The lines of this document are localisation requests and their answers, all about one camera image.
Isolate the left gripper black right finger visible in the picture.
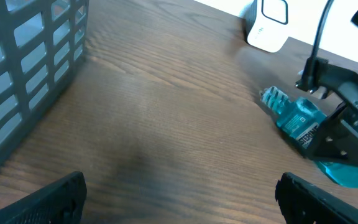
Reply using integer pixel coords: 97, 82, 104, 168
275, 172, 358, 224

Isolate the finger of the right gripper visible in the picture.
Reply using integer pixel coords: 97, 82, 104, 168
305, 104, 358, 167

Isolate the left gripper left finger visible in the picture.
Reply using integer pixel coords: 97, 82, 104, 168
0, 171, 87, 224

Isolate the blue Listerine mouthwash bottle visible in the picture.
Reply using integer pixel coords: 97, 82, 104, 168
259, 86, 358, 188

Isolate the white barcode scanner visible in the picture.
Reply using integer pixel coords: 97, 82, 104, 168
244, 0, 289, 53

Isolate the grey plastic shopping basket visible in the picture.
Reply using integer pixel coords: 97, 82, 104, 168
0, 0, 90, 167

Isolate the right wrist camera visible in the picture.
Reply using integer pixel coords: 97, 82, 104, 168
295, 57, 358, 110

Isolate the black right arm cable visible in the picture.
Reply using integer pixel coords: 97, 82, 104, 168
303, 0, 335, 75

